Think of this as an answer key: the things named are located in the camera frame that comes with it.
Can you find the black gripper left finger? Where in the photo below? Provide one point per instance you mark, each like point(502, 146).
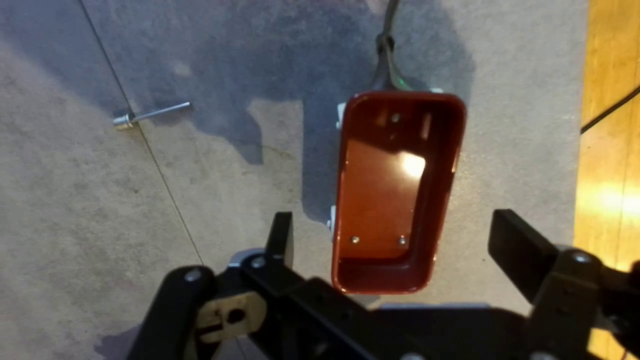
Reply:
point(281, 237)

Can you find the red toy trolley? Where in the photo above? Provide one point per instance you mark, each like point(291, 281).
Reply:
point(380, 192)

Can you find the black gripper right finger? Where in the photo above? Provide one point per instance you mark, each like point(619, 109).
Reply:
point(526, 251)

